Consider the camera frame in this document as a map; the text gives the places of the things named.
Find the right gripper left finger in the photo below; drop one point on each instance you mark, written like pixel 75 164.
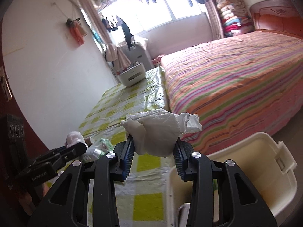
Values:
pixel 66 203

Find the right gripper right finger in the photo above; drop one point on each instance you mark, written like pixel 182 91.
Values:
pixel 222 195

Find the plastic bag with green cup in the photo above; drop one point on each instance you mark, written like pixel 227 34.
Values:
pixel 94 152

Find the cream plastic trash bin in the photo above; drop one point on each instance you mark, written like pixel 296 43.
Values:
pixel 269 165

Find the person's left hand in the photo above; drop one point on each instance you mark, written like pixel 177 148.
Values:
pixel 34 195

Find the white plastic pen basket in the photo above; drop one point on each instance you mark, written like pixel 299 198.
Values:
pixel 133 75

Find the striped pink bed cover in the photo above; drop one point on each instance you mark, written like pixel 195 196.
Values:
pixel 237 86

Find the left pink curtain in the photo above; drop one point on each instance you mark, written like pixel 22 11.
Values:
pixel 112 52

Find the pink curtain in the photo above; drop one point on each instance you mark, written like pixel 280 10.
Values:
pixel 214 20
pixel 112 52

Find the white standing heater appliance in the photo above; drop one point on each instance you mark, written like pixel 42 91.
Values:
pixel 138 54

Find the right pink curtain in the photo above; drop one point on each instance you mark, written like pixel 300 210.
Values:
pixel 214 20

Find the stack of folded quilts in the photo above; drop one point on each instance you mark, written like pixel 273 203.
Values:
pixel 234 17

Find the red wooden headboard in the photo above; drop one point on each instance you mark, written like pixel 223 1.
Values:
pixel 278 16

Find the orange cloth on wall hook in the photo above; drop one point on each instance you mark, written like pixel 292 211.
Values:
pixel 76 30

